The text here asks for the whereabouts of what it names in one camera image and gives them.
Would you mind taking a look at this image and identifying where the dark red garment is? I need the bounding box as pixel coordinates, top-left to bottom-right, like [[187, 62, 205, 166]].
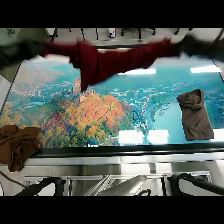
[[42, 38, 183, 92]]

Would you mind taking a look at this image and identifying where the brown folded garment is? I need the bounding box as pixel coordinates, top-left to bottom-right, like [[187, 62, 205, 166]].
[[176, 88, 215, 142]]

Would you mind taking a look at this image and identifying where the rust brown garment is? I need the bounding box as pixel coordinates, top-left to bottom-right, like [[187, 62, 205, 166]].
[[0, 124, 42, 173]]

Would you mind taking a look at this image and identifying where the silver frame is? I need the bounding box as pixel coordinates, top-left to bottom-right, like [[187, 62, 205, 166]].
[[0, 151, 224, 197]]

